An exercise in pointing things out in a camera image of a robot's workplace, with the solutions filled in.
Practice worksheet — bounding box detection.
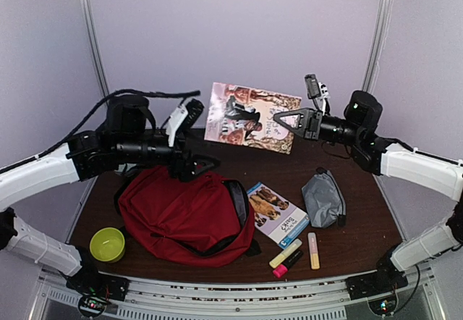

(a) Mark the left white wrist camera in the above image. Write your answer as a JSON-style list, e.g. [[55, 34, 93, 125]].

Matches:
[[166, 99, 204, 148]]

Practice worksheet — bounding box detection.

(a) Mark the right aluminium corner post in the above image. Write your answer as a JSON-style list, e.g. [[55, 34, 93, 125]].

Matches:
[[362, 0, 393, 93]]

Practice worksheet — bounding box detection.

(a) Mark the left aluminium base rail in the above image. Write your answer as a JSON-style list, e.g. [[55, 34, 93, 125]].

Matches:
[[65, 180, 95, 243]]

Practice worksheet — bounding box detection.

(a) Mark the peach highlighter pen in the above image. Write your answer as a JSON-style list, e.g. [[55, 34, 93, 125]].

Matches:
[[307, 232, 320, 270]]

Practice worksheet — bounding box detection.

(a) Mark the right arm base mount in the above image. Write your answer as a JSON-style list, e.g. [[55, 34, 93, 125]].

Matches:
[[345, 271, 408, 317]]

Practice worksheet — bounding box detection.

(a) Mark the lime green plastic bowl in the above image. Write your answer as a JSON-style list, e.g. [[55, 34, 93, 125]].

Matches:
[[89, 227, 125, 264]]

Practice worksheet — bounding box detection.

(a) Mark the grey fabric pencil pouch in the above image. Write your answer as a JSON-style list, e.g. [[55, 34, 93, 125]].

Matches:
[[301, 167, 347, 229]]

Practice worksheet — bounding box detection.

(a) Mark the yellow highlighter pen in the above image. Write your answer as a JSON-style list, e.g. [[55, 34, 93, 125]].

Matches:
[[269, 239, 302, 269]]

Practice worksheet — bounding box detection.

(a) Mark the left aluminium corner post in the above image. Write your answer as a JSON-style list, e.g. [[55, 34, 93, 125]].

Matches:
[[80, 0, 109, 97]]

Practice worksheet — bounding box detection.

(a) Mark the red student backpack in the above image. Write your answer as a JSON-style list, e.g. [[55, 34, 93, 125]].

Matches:
[[114, 166, 261, 268]]

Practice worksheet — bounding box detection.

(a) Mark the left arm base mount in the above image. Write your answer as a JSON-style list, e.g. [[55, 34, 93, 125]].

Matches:
[[62, 274, 129, 319]]

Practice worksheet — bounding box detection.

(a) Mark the black pink highlighter pen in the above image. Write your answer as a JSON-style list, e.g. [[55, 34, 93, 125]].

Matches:
[[273, 249, 304, 278]]

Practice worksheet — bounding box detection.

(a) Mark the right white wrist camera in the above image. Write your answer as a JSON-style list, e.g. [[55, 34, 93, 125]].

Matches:
[[304, 74, 331, 116]]

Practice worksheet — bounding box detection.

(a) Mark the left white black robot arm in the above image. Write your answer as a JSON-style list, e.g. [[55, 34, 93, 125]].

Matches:
[[1, 89, 220, 294]]

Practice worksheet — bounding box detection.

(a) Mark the front aluminium frame rail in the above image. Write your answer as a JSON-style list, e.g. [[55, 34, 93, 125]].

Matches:
[[35, 258, 435, 320]]

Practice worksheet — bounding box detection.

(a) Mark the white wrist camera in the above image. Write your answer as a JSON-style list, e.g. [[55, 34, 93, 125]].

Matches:
[[304, 74, 331, 116], [166, 99, 204, 148]]

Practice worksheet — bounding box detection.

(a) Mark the aluminium corner post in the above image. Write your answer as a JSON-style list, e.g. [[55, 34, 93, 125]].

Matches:
[[362, 0, 393, 93], [80, 0, 109, 97]]

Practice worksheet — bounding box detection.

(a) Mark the dog cover booklet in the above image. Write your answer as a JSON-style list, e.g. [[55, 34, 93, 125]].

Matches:
[[247, 182, 310, 249]]

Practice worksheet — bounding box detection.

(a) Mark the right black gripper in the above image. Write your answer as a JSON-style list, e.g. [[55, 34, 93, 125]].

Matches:
[[273, 106, 363, 146]]

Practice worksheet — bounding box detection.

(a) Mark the brown illustrated booklet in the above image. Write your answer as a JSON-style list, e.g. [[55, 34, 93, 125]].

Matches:
[[204, 83, 302, 154]]

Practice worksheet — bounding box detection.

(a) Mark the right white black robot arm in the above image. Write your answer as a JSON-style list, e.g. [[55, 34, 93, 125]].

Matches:
[[273, 90, 462, 292]]

